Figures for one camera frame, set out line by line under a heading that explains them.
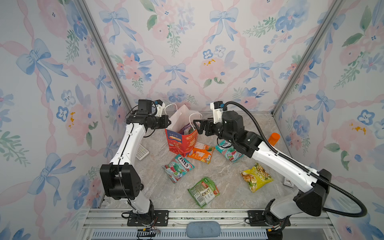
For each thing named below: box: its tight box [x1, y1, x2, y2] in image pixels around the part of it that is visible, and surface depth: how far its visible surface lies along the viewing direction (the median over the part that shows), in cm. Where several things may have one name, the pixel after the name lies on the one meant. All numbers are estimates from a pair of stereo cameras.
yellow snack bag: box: [239, 163, 274, 193], surface depth 85 cm
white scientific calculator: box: [135, 144, 150, 161], surface depth 98 cm
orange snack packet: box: [187, 141, 216, 165], surface depth 97 cm
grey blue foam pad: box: [186, 221, 221, 238], surface depth 70 cm
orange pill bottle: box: [268, 132, 281, 147], surface depth 97 cm
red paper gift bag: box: [164, 103, 203, 157], surface depth 85 cm
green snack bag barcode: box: [188, 177, 220, 207], surface depth 83 cm
